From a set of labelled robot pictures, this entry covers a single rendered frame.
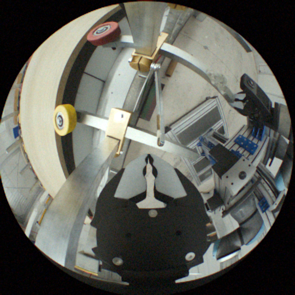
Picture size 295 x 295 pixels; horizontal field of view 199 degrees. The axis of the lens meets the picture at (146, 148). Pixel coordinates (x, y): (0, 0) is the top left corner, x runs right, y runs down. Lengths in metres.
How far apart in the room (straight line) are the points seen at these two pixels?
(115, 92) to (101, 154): 0.36
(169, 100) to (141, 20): 1.01
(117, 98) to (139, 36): 0.35
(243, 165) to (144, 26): 0.44
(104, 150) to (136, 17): 0.22
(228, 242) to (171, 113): 1.22
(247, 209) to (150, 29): 0.57
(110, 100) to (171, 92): 0.80
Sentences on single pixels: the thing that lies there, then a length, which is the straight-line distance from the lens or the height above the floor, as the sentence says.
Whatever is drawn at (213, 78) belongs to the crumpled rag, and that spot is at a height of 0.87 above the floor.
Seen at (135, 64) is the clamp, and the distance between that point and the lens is 0.22.
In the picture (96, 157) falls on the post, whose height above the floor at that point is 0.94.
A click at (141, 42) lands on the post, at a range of 0.19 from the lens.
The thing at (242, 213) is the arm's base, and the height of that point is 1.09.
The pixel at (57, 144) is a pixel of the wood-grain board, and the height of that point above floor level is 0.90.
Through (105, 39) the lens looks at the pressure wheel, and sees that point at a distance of 0.26.
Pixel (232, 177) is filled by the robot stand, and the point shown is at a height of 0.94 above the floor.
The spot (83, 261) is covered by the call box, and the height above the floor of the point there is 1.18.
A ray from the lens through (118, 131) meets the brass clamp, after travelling 0.22.
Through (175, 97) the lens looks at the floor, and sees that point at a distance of 1.12.
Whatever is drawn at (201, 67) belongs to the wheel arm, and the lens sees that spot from 0.27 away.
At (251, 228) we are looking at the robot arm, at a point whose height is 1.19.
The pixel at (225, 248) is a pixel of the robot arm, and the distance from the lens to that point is 0.50.
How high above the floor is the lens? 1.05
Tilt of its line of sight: 63 degrees down
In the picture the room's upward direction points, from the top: 179 degrees clockwise
